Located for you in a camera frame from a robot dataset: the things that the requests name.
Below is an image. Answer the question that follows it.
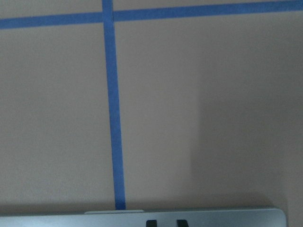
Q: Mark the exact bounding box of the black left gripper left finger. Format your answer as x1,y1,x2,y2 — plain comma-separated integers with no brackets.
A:
146,220,157,227

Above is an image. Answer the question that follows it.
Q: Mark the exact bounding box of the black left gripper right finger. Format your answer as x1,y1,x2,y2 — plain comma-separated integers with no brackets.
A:
176,219,188,227

